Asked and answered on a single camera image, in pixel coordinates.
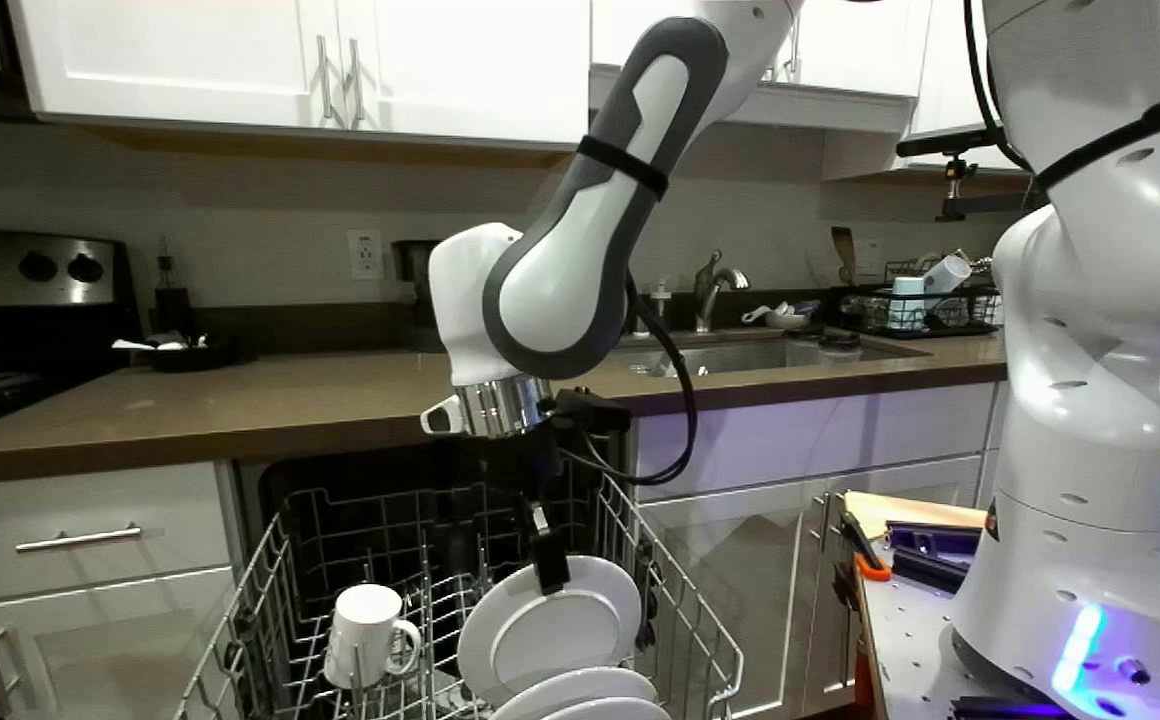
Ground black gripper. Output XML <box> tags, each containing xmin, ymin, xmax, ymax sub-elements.
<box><xmin>524</xmin><ymin>387</ymin><xmax>633</xmax><ymax>594</ymax></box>

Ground white round plate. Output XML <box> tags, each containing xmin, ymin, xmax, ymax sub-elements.
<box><xmin>458</xmin><ymin>555</ymin><xmax>644</xmax><ymax>705</ymax></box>

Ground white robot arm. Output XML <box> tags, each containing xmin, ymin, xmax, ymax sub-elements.
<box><xmin>428</xmin><ymin>0</ymin><xmax>1160</xmax><ymax>715</ymax></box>

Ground white plate in rack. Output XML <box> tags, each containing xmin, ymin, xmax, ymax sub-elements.
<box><xmin>488</xmin><ymin>668</ymin><xmax>656</xmax><ymax>720</ymax></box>
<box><xmin>543</xmin><ymin>695</ymin><xmax>674</xmax><ymax>720</ymax></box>

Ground white mug in rack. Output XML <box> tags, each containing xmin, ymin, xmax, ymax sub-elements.
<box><xmin>326</xmin><ymin>584</ymin><xmax>419</xmax><ymax>687</ymax></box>

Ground black coffee maker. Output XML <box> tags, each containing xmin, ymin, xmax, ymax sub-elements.
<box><xmin>392</xmin><ymin>238</ymin><xmax>438</xmax><ymax>350</ymax></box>

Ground stainless steel sink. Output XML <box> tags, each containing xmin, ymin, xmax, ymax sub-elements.
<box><xmin>616</xmin><ymin>332</ymin><xmax>912</xmax><ymax>381</ymax></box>

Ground chrome sink faucet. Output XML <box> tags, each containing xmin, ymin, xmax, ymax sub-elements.
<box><xmin>694</xmin><ymin>254</ymin><xmax>747</xmax><ymax>332</ymax></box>

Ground white cabinet under sink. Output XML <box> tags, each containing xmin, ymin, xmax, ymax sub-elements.
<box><xmin>622</xmin><ymin>381</ymin><xmax>1011</xmax><ymax>720</ymax></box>

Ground black dish drying rack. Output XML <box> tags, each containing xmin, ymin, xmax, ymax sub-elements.
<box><xmin>841</xmin><ymin>286</ymin><xmax>995</xmax><ymax>336</ymax></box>

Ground white lower drawer cabinet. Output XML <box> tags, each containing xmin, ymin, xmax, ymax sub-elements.
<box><xmin>0</xmin><ymin>462</ymin><xmax>233</xmax><ymax>720</ymax></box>

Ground black bottle by stove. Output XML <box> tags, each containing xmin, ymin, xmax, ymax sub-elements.
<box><xmin>152</xmin><ymin>254</ymin><xmax>198</xmax><ymax>336</ymax></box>

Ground black dish on counter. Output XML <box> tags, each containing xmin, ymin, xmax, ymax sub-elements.
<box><xmin>115</xmin><ymin>332</ymin><xmax>247</xmax><ymax>373</ymax></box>

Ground white upper cabinets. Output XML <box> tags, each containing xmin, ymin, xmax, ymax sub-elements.
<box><xmin>7</xmin><ymin>0</ymin><xmax>995</xmax><ymax>177</ymax></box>

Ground metal wire dishwasher rack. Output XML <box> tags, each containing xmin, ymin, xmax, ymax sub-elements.
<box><xmin>169</xmin><ymin>475</ymin><xmax>746</xmax><ymax>720</ymax></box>

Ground black orange handled tool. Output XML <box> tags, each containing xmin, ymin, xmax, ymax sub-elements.
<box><xmin>841</xmin><ymin>509</ymin><xmax>891</xmax><ymax>584</ymax></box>

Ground white wall outlet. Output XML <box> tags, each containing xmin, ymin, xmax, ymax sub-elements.
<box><xmin>347</xmin><ymin>230</ymin><xmax>383</xmax><ymax>281</ymax></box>

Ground black camera on stand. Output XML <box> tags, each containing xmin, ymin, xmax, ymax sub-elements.
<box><xmin>898</xmin><ymin>127</ymin><xmax>1003</xmax><ymax>225</ymax></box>

